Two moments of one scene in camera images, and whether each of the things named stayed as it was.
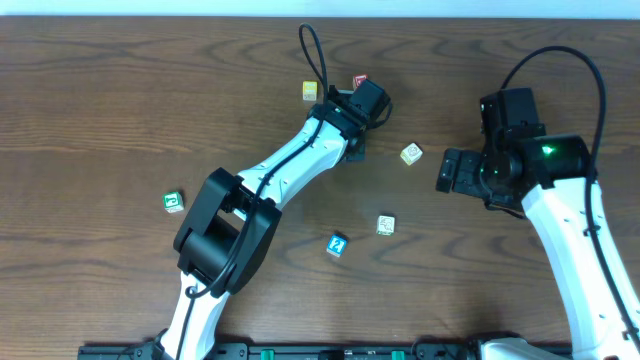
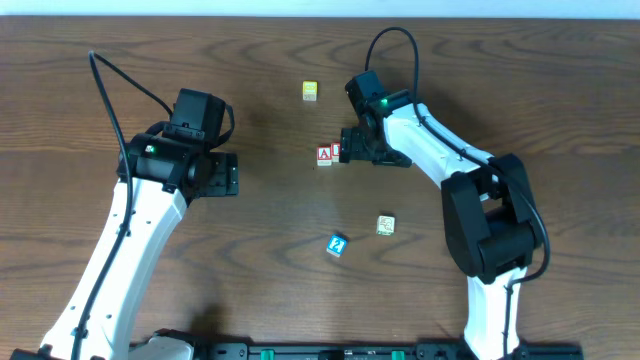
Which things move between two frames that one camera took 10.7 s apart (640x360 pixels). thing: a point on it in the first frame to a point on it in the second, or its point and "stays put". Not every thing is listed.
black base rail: x=297 y=351 stays put
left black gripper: x=355 y=148 to x=230 y=174
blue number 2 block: x=336 y=244 stays put
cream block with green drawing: x=385 y=225 stays put
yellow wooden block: x=310 y=89 stays put
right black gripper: x=460 y=170 to x=351 y=145
